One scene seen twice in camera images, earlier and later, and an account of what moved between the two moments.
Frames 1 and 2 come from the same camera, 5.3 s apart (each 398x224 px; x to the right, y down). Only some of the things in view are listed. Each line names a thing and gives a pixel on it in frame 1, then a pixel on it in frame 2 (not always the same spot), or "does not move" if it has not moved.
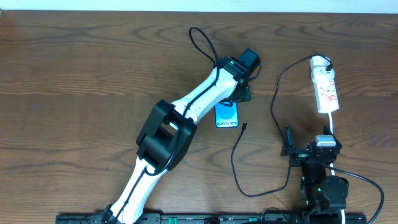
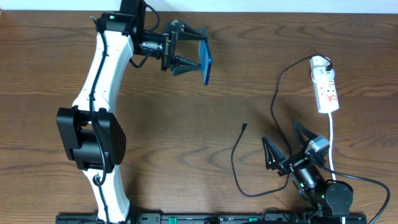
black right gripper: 303,156 to 294,163
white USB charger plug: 320,74 does not move
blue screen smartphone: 226,116 to 205,60
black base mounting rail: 215,218 does not move
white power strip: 325,91 does not move
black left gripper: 243,94 to 166,51
